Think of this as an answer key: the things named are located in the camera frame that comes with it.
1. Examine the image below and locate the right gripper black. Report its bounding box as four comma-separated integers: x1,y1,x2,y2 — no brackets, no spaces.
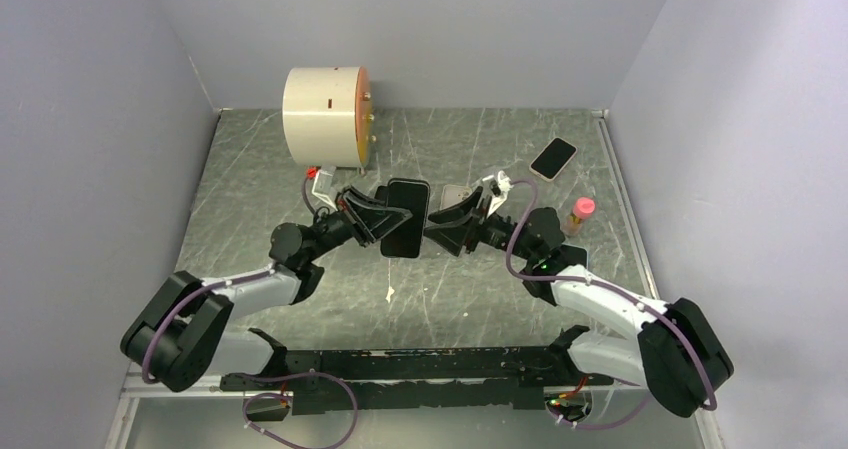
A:
421,187,537,262

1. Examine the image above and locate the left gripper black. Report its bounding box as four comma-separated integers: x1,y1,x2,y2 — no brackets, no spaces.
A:
304,184,412,263

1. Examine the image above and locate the beige phone case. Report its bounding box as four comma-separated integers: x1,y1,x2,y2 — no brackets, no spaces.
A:
439,184,473,210

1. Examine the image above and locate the phone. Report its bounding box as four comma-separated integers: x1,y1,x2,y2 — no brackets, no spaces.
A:
560,244,589,268
379,178,431,260
529,137,578,182

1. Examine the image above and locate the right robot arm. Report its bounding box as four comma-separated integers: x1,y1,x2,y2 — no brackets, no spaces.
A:
424,189,734,417

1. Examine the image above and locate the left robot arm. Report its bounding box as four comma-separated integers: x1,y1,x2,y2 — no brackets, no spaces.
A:
120,187,413,392

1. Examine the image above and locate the phone in pink case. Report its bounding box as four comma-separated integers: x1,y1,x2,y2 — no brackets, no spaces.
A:
529,137,578,182

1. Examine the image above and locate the phone in blue case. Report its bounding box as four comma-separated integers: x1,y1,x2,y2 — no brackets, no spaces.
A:
560,244,589,268

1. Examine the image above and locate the white cylindrical drum device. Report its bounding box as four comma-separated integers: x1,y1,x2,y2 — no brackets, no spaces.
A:
282,66,374,170

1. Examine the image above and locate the pink capped small bottle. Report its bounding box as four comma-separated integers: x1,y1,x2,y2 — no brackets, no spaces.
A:
562,197,596,237

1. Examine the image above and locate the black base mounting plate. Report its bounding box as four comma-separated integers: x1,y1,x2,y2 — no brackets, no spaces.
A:
220,346,613,415

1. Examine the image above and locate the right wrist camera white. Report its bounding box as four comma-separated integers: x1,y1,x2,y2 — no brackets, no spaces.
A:
479,170,513,218

